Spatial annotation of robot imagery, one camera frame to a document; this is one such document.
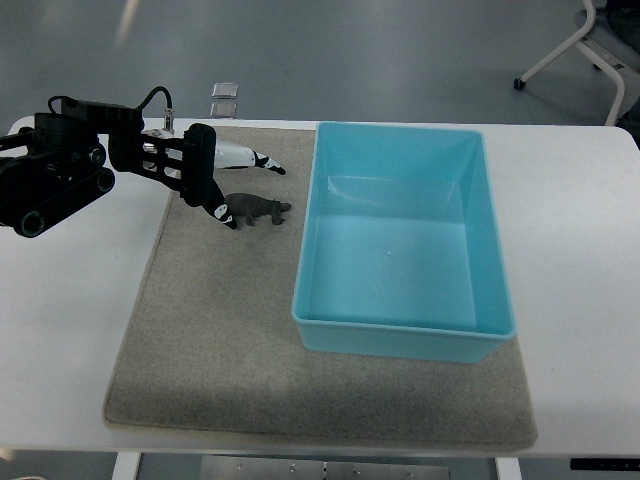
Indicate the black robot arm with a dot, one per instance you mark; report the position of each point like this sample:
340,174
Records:
63,169

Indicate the upper clear floor tile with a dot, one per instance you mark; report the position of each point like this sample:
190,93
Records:
224,90

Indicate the blue plastic box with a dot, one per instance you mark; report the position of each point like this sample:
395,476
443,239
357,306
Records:
400,253

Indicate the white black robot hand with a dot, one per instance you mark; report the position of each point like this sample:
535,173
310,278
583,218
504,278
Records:
203,156

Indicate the grey felt mat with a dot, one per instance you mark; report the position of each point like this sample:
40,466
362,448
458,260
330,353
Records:
211,350

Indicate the brown toy hippo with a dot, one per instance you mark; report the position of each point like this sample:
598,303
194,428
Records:
251,206

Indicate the clear floor tile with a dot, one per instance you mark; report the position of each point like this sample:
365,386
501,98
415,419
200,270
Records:
224,90
223,110

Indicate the lower clear floor tile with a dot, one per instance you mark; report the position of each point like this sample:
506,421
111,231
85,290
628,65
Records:
223,110

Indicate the metal plate under table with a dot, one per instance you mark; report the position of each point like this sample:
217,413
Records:
227,467

